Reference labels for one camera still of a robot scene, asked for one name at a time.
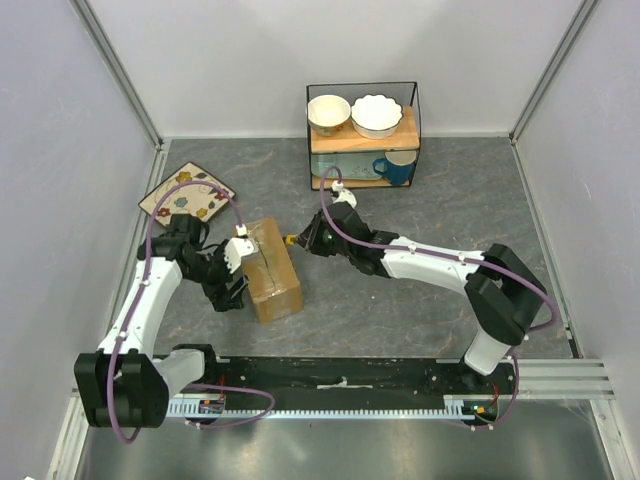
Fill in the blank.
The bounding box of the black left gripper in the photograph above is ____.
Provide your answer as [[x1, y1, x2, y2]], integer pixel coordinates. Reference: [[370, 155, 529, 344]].
[[184, 240, 249, 313]]

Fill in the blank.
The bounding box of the brown cardboard express box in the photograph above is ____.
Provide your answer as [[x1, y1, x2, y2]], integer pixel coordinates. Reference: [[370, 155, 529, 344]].
[[242, 217, 304, 324]]

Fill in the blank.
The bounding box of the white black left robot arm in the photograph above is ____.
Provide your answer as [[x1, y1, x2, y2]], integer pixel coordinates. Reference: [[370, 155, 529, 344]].
[[74, 214, 258, 432]]

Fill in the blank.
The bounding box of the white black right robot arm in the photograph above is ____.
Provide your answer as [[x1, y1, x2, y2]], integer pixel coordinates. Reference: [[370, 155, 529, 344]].
[[286, 202, 549, 394]]

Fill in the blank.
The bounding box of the pale green rectangular plate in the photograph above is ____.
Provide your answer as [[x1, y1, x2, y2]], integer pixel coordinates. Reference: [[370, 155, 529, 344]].
[[310, 152, 383, 180]]

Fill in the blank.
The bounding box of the floral square coaster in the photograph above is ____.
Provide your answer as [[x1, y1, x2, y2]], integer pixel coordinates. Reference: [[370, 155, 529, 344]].
[[139, 162, 236, 227]]

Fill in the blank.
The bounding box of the blue mug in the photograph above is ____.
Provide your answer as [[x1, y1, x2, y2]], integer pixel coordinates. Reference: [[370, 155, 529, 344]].
[[372, 150, 417, 186]]

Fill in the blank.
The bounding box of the cream ceramic bowl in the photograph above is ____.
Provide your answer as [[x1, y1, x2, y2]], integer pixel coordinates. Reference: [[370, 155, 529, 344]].
[[306, 94, 351, 136]]

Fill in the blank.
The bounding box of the white scalloped bowl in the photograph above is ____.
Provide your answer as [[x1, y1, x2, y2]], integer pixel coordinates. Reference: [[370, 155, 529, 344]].
[[351, 94, 403, 140]]

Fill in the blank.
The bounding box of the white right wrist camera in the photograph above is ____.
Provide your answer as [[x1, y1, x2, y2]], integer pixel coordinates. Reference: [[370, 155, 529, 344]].
[[330, 180, 357, 209]]

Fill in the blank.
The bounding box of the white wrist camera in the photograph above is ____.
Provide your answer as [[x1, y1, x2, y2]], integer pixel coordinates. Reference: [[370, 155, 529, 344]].
[[330, 180, 357, 209], [224, 224, 259, 273]]

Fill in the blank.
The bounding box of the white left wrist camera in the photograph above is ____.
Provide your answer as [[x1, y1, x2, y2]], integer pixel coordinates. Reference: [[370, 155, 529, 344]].
[[224, 224, 259, 273]]

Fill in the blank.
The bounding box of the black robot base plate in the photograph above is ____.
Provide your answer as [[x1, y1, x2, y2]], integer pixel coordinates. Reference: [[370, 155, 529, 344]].
[[201, 356, 515, 409]]

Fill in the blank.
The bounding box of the black wire wooden shelf rack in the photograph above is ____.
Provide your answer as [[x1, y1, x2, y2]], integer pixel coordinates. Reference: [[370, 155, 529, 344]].
[[305, 81, 421, 191]]

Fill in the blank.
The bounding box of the grey slotted cable duct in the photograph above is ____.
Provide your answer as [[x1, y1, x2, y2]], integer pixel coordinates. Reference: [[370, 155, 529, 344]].
[[166, 394, 499, 424]]

